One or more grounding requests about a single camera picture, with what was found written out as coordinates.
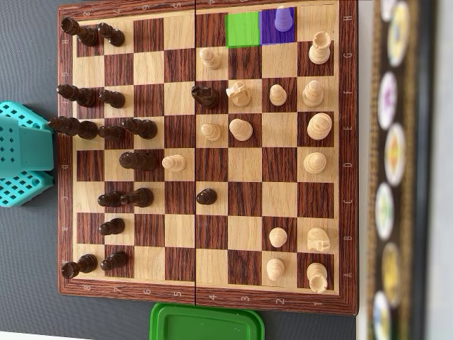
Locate light wooden chess pawn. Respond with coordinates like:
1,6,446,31
266,257,286,283
269,227,288,249
200,123,223,142
161,154,187,174
274,4,294,32
269,84,287,107
199,47,222,71

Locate wooden folding chess board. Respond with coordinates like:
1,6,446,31
56,0,360,317

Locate dark wooden chess pawn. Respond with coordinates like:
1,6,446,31
98,22,126,47
195,188,218,205
98,217,126,237
98,125,127,142
98,89,126,109
101,251,129,273
97,192,123,208

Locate light wooden chess knight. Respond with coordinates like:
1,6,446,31
306,227,332,254
226,80,251,109

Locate light wooden chess queen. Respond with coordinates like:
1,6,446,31
303,152,328,175

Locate dark wooden chess bishop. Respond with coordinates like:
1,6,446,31
122,117,158,140
57,84,97,108

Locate light wooden chess king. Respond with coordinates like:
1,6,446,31
306,112,333,141

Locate light wooden chess rook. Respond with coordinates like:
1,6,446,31
309,30,333,65
306,262,328,294

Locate dark wooden chess rook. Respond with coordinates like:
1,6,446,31
60,16,101,47
61,254,98,279

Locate green plastic container lid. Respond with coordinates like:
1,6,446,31
149,302,265,340

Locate dark grey mesh mat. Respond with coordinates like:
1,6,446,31
0,0,359,340

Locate black frame with round pictures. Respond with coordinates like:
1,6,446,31
366,0,438,340

